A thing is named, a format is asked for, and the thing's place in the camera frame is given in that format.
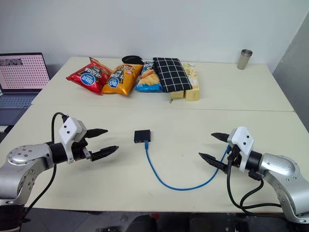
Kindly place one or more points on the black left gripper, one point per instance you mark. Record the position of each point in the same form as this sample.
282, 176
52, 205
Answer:
80, 151

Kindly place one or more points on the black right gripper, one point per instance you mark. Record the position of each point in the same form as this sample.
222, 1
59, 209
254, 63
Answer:
235, 157

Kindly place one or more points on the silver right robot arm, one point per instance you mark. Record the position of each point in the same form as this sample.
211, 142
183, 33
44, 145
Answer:
282, 169

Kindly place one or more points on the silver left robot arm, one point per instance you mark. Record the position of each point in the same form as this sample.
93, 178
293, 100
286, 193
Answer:
24, 164

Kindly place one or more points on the small black adapter box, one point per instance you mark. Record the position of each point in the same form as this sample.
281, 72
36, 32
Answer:
142, 135

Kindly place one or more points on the orange chip bag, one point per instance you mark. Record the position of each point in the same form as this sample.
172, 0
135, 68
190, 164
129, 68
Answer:
120, 81

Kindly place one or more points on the red chip bag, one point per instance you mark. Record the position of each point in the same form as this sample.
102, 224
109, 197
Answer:
89, 77

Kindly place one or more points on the blue chip bag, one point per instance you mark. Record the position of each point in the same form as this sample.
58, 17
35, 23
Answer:
148, 78

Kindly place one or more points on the black white checked pouch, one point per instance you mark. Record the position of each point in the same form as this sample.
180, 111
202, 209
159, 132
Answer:
172, 75

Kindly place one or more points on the black round flat object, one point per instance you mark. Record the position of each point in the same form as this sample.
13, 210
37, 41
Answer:
131, 59

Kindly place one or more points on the metal cup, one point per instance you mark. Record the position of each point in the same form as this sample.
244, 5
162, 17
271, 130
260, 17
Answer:
244, 59

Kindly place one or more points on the open laptop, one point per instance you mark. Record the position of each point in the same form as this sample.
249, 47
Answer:
23, 72

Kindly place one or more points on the grey partition panel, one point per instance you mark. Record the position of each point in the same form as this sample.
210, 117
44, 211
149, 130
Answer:
294, 72

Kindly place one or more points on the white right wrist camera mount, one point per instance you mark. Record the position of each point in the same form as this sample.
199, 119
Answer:
243, 140

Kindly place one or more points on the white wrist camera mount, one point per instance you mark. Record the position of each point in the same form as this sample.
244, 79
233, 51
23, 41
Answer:
70, 129
243, 140

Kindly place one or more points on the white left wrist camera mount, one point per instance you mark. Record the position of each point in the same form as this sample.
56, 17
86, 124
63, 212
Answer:
70, 129

